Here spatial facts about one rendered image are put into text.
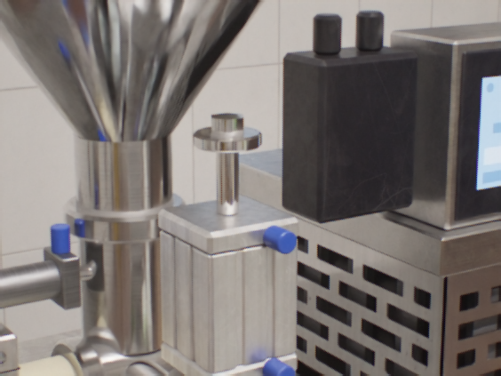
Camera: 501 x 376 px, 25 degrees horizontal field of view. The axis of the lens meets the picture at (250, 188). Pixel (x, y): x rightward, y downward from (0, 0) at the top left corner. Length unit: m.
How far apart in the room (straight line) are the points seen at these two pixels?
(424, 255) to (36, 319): 1.56
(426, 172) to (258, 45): 1.62
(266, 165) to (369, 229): 0.14
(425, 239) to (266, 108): 1.66
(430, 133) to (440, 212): 0.05
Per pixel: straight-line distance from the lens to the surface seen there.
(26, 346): 0.87
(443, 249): 0.65
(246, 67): 2.26
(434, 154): 0.66
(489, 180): 0.67
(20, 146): 2.07
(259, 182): 0.79
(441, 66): 0.65
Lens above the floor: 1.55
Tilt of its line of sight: 15 degrees down
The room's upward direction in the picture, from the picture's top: straight up
